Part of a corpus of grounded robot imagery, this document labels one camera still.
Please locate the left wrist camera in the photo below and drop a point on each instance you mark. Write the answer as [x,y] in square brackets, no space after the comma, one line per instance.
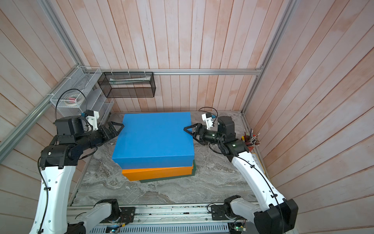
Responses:
[92,118]

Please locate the white wire shelf rack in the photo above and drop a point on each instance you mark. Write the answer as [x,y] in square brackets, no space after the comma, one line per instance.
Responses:
[79,92]

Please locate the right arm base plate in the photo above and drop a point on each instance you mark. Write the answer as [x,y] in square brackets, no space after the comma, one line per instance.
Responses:
[217,212]

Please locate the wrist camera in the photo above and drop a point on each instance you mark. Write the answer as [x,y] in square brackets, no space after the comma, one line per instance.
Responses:
[208,118]
[92,118]

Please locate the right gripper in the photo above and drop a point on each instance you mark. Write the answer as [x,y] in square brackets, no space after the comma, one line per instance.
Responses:
[201,128]

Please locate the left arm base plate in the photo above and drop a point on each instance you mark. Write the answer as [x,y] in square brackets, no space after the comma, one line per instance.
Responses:
[121,215]

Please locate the black mesh wall basket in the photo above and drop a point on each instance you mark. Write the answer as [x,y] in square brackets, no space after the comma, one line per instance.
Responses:
[127,91]

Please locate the green shoebox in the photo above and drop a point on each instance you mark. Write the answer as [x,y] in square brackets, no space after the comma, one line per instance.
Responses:
[173,177]

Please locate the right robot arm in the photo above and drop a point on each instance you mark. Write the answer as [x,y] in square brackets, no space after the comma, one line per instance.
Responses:
[273,214]

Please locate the blue shoebox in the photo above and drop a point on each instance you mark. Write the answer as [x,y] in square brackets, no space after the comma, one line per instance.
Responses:
[154,140]

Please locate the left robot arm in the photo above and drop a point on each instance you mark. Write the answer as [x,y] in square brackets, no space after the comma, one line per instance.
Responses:
[57,165]

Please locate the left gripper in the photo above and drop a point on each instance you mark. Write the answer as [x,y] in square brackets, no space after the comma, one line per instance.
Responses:
[108,135]

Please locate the tape roll in rack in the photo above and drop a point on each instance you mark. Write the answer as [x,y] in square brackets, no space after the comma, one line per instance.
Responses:
[74,100]

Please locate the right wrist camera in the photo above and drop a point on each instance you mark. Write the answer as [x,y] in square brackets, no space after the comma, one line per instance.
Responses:
[208,118]

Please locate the pencils bundle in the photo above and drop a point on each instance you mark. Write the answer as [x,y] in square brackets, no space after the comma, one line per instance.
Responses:
[251,139]

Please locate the orange shoebox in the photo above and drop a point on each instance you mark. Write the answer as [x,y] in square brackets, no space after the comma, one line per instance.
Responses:
[144,174]

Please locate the papers in black basket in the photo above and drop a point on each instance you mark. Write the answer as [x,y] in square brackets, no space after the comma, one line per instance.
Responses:
[131,81]

